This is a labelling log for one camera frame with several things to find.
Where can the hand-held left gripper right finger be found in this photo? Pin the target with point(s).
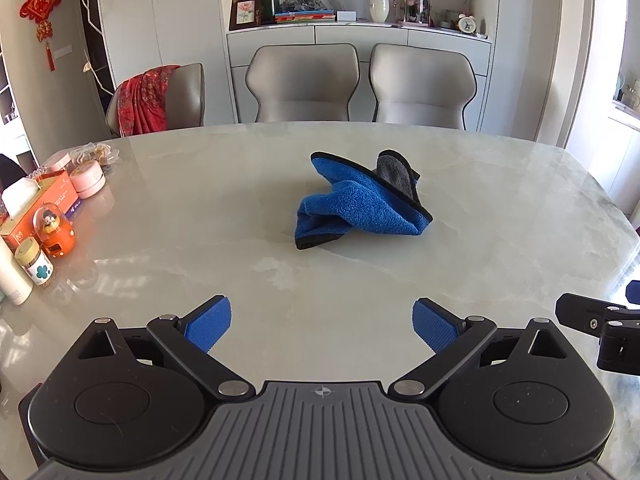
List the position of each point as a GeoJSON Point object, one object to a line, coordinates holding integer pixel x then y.
{"type": "Point", "coordinates": [435, 325]}

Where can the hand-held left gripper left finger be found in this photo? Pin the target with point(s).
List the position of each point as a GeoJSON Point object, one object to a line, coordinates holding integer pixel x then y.
{"type": "Point", "coordinates": [207, 322]}

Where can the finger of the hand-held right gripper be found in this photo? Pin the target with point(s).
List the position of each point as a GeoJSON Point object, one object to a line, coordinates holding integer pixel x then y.
{"type": "Point", "coordinates": [634, 292]}
{"type": "Point", "coordinates": [585, 312]}

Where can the blue and grey towel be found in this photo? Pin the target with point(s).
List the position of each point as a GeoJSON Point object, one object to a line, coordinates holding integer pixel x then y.
{"type": "Point", "coordinates": [360, 205]}

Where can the orange dome toy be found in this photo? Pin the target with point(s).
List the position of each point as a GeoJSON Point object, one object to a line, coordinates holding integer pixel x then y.
{"type": "Point", "coordinates": [54, 237]}

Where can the glass jar with clover label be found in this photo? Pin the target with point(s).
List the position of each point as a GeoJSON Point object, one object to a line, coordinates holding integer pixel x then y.
{"type": "Point", "coordinates": [34, 265]}

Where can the pink round container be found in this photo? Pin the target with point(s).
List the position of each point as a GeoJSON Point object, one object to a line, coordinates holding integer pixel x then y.
{"type": "Point", "coordinates": [57, 162]}
{"type": "Point", "coordinates": [87, 180]}

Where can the white bottle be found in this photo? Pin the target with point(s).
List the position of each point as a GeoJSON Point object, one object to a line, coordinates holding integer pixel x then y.
{"type": "Point", "coordinates": [12, 275]}

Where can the orange tissue box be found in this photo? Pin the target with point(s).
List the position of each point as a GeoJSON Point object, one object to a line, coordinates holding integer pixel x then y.
{"type": "Point", "coordinates": [55, 190]}

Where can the clear snack bag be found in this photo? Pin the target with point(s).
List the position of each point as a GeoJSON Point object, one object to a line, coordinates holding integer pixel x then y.
{"type": "Point", "coordinates": [95, 154]}

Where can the grey dining chair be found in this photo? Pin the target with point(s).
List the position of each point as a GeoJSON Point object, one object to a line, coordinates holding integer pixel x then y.
{"type": "Point", "coordinates": [300, 80]}
{"type": "Point", "coordinates": [192, 95]}
{"type": "Point", "coordinates": [422, 82]}

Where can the red patterned cloth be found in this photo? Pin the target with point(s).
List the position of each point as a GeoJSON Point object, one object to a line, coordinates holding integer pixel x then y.
{"type": "Point", "coordinates": [147, 102]}

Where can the white branch decoration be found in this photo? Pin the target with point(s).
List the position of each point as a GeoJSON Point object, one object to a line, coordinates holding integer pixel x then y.
{"type": "Point", "coordinates": [92, 45]}

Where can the small alarm clock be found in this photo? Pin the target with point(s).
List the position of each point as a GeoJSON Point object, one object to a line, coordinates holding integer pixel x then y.
{"type": "Point", "coordinates": [467, 24]}

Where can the glass display case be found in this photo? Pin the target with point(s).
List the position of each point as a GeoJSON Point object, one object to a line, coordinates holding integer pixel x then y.
{"type": "Point", "coordinates": [414, 7]}

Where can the stack of books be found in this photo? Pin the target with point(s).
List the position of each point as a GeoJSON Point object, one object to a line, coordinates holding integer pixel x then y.
{"type": "Point", "coordinates": [305, 16]}

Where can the small white card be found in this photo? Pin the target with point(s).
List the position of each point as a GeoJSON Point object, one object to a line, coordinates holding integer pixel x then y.
{"type": "Point", "coordinates": [346, 15]}

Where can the white vase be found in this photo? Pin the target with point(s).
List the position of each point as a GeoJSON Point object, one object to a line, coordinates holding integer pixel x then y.
{"type": "Point", "coordinates": [379, 5]}

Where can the green box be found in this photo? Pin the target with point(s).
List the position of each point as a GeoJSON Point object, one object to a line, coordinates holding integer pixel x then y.
{"type": "Point", "coordinates": [267, 0]}

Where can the dark picture frame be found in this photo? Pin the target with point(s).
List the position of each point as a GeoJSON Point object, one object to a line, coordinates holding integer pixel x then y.
{"type": "Point", "coordinates": [245, 12]}

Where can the red knot wall ornament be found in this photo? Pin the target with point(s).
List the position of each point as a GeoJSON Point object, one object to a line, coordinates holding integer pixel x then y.
{"type": "Point", "coordinates": [40, 2]}

